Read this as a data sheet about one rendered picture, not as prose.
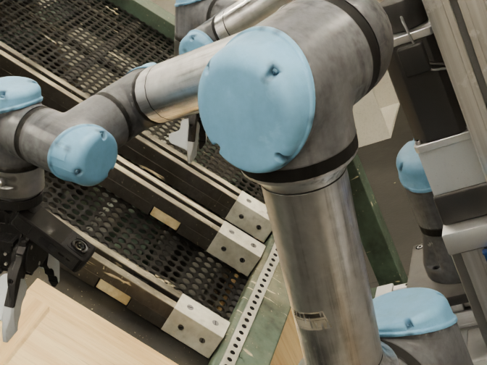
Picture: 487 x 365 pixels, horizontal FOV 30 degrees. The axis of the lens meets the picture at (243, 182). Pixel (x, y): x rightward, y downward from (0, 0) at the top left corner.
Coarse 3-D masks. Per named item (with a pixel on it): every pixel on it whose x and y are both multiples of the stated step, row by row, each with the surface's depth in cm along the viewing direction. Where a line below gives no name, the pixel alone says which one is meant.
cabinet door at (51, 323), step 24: (48, 288) 190; (24, 312) 181; (48, 312) 185; (72, 312) 188; (0, 336) 174; (24, 336) 177; (48, 336) 180; (72, 336) 183; (96, 336) 186; (120, 336) 190; (0, 360) 169; (24, 360) 172; (48, 360) 175; (72, 360) 178; (96, 360) 181; (120, 360) 185; (144, 360) 188; (168, 360) 191
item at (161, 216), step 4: (156, 208) 229; (152, 212) 230; (156, 212) 230; (160, 212) 230; (156, 216) 230; (160, 216) 230; (164, 216) 230; (168, 216) 229; (160, 220) 231; (164, 220) 230; (168, 220) 230; (172, 220) 230; (176, 220) 229; (168, 224) 230; (172, 224) 230; (176, 224) 230; (172, 228) 231; (176, 228) 230
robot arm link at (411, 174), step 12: (408, 144) 157; (408, 156) 154; (408, 168) 151; (420, 168) 150; (408, 180) 152; (420, 180) 150; (408, 192) 154; (420, 192) 151; (432, 192) 150; (420, 204) 153; (432, 204) 151; (420, 216) 155; (432, 216) 153; (432, 228) 154
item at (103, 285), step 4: (100, 280) 199; (100, 284) 199; (104, 284) 199; (108, 284) 199; (100, 288) 200; (104, 288) 199; (108, 288) 199; (112, 288) 199; (116, 288) 198; (104, 292) 200; (108, 292) 199; (112, 292) 199; (116, 292) 199; (120, 292) 199; (112, 296) 200; (116, 296) 199; (120, 296) 199; (124, 296) 199; (128, 296) 199; (120, 300) 200; (124, 300) 199; (128, 300) 199
